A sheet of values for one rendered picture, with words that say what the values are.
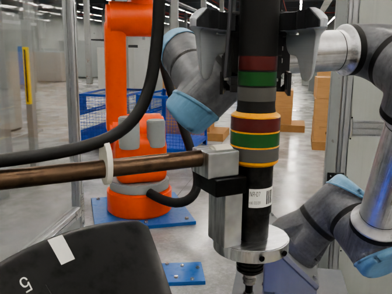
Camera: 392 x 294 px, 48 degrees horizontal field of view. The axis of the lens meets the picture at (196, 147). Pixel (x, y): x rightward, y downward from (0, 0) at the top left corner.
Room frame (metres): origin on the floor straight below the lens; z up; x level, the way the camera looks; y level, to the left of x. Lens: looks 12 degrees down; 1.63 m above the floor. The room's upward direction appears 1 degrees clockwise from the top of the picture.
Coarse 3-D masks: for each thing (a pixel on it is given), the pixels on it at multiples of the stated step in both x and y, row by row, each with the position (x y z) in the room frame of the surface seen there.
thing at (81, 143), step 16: (160, 0) 0.34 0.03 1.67; (160, 16) 0.34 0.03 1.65; (160, 32) 0.34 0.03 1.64; (160, 48) 0.34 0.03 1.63; (144, 96) 0.34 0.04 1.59; (144, 112) 0.34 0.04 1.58; (128, 128) 0.33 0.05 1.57; (80, 144) 0.31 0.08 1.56; (96, 144) 0.32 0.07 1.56; (0, 160) 0.29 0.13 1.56; (16, 160) 0.29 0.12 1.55; (32, 160) 0.30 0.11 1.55; (48, 160) 0.31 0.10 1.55; (112, 160) 0.32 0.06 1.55; (112, 176) 0.32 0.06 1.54
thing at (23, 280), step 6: (18, 276) 0.40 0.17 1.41; (24, 276) 0.41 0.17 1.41; (30, 276) 0.41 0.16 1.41; (12, 282) 0.40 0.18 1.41; (18, 282) 0.40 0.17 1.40; (24, 282) 0.40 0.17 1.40; (30, 282) 0.40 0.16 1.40; (36, 282) 0.41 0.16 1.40; (18, 288) 0.40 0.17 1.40; (24, 288) 0.40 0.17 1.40; (30, 288) 0.40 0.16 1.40; (36, 288) 0.40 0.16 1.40
